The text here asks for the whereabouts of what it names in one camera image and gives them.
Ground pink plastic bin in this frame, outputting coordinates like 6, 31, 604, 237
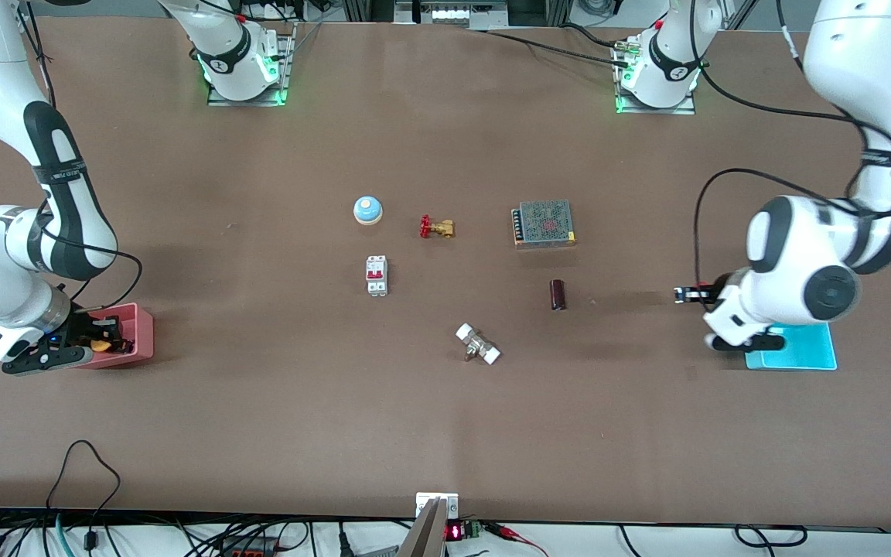
74, 302, 155, 370

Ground cyan plastic bin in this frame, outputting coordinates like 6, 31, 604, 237
746, 321, 838, 371

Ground metal mesh power supply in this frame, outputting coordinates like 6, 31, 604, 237
512, 200, 577, 248

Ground silver fitting white caps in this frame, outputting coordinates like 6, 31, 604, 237
456, 323, 502, 366

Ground black power strip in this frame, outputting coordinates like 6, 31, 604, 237
213, 538, 285, 557

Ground red alligator clip lead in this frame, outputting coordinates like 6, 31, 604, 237
488, 522, 548, 557

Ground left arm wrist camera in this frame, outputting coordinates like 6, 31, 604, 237
705, 331, 788, 354

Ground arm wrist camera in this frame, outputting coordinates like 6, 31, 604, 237
705, 331, 788, 354
1, 344, 95, 378

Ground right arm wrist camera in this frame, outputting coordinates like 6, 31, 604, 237
1, 344, 95, 378

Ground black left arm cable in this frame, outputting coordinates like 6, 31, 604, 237
689, 0, 891, 289

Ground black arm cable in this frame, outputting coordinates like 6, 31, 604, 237
689, 0, 891, 289
36, 220, 144, 312

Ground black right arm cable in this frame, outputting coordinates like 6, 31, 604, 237
36, 220, 144, 312

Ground black looped cable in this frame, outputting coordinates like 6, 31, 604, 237
43, 439, 123, 557

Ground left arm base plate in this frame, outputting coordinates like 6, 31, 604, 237
614, 39, 698, 115

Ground black coiled cable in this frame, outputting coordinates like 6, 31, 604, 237
735, 524, 808, 548

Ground black table cable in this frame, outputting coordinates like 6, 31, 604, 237
470, 29, 630, 69
562, 23, 632, 49

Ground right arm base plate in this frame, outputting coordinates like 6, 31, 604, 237
208, 23, 296, 107

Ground grey camera mount pole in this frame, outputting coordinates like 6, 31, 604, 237
398, 492, 459, 557

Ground metal equipment rack frame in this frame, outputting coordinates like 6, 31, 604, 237
394, 0, 510, 30

